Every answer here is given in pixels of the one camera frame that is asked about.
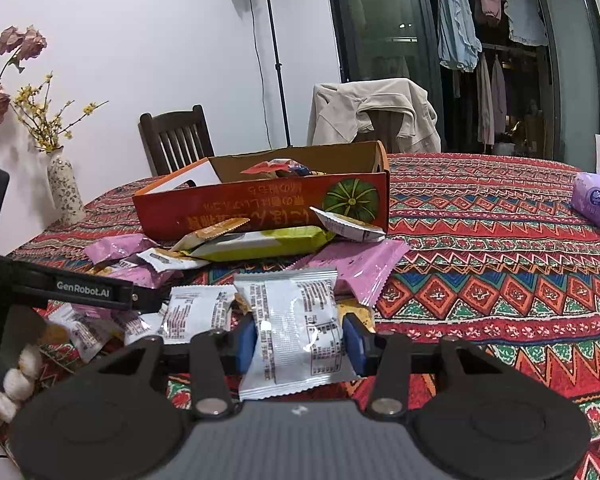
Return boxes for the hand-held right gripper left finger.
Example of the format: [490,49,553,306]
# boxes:
[80,316,258,418]

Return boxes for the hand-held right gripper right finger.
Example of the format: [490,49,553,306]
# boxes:
[342,312,516,417]

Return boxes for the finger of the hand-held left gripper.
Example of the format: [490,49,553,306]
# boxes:
[130,285,173,313]

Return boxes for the silver white snack packet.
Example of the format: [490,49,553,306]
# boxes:
[157,285,237,346]
[125,310,168,346]
[234,267,361,402]
[47,302,126,363]

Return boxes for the large pink snack packet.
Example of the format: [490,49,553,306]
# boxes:
[290,238,411,307]

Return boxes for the orange cardboard box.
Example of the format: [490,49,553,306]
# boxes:
[131,140,392,239]

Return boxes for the white snack packet dark print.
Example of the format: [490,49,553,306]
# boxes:
[136,247,212,273]

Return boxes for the floral ceramic vase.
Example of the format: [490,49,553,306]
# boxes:
[46,147,87,226]

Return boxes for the white snack packet orange edge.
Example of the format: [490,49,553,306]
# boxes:
[310,206,386,243]

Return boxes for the dark wooden chair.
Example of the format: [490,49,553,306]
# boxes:
[139,105,216,177]

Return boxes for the yellow flower branches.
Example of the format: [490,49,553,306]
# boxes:
[11,72,110,153]

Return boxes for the red snack packet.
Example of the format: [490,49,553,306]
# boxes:
[240,159,287,177]

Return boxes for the wooden chair under jacket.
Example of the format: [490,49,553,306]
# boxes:
[367,110,406,153]

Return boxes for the beige jacket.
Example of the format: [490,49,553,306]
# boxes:
[307,78,442,153]

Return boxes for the pink artificial flowers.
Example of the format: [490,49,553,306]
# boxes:
[0,25,48,133]

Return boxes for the hanging beige coat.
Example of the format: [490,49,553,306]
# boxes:
[476,52,496,146]

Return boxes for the purple tissue pack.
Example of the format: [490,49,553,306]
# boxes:
[570,171,600,245]

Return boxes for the hanging mauve coat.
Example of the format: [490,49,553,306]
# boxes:
[491,55,508,133]

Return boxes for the glass sliding door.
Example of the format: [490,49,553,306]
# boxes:
[322,0,600,161]

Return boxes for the hanging blue shirt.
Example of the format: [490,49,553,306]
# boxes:
[436,0,482,72]

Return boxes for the hanging pale blue garment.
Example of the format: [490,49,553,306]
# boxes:
[502,0,548,47]

